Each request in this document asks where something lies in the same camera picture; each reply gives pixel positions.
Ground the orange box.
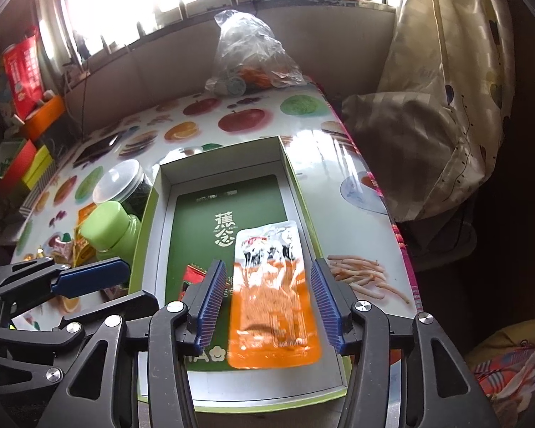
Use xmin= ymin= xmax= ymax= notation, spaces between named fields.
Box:
xmin=24 ymin=96 xmax=67 ymax=141

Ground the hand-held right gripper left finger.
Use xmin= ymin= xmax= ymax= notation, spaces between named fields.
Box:
xmin=38 ymin=259 xmax=228 ymax=428

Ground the black smartphone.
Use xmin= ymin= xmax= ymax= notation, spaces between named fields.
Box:
xmin=73 ymin=136 xmax=121 ymax=163

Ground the yellow green box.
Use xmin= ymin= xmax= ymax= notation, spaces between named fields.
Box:
xmin=21 ymin=145 xmax=56 ymax=190

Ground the black white striped box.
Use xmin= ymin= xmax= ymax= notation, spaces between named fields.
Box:
xmin=18 ymin=160 xmax=62 ymax=217

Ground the orange clear snack packet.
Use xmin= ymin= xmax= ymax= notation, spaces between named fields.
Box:
xmin=227 ymin=219 xmax=324 ymax=370

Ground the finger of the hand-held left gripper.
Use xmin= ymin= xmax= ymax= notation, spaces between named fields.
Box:
xmin=0 ymin=256 xmax=131 ymax=305
xmin=0 ymin=291 xmax=160 ymax=395

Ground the small red snack packet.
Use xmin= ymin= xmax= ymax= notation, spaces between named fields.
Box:
xmin=178 ymin=264 xmax=208 ymax=299

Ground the green gift box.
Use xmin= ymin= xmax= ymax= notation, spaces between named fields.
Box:
xmin=129 ymin=136 xmax=353 ymax=413

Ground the white red snack packet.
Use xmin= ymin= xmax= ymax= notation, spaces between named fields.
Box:
xmin=49 ymin=238 xmax=75 ymax=262

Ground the clear plastic bag of snacks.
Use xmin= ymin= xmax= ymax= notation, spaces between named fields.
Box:
xmin=205 ymin=9 xmax=315 ymax=95

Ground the colourful striped cloth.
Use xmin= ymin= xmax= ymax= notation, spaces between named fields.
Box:
xmin=466 ymin=316 xmax=535 ymax=411

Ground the cream patterned curtain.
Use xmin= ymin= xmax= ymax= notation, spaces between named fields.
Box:
xmin=341 ymin=0 xmax=518 ymax=223

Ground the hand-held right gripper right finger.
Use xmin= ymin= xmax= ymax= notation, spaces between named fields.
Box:
xmin=311 ymin=259 xmax=502 ymax=428

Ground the light green bottle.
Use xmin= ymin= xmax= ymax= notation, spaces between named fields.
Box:
xmin=79 ymin=200 xmax=143 ymax=264

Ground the fruit print table cover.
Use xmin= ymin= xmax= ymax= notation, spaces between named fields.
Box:
xmin=9 ymin=82 xmax=424 ymax=411

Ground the clear lidded plastic jar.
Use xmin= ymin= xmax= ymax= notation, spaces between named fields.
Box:
xmin=92 ymin=159 xmax=154 ymax=215

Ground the red woven box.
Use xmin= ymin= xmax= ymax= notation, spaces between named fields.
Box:
xmin=0 ymin=139 xmax=39 ymax=197

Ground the open green white carton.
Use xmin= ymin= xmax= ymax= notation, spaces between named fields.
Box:
xmin=0 ymin=140 xmax=25 ymax=178

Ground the red printed carton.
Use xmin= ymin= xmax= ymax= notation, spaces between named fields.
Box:
xmin=2 ymin=27 xmax=43 ymax=117

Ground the yellow snack packet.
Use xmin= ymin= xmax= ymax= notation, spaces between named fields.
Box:
xmin=72 ymin=231 xmax=97 ymax=262

